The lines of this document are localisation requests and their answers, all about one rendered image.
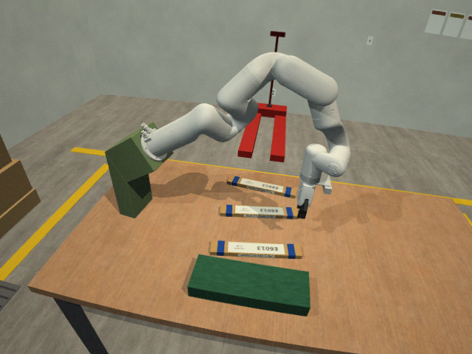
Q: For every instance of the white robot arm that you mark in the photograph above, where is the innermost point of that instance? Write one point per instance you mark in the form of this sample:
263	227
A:
236	98

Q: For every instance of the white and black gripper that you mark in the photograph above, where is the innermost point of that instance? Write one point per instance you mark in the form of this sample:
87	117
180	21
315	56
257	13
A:
305	192

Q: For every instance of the tan box with blue bands and white label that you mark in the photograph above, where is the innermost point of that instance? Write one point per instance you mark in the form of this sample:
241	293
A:
228	210
250	249
262	186

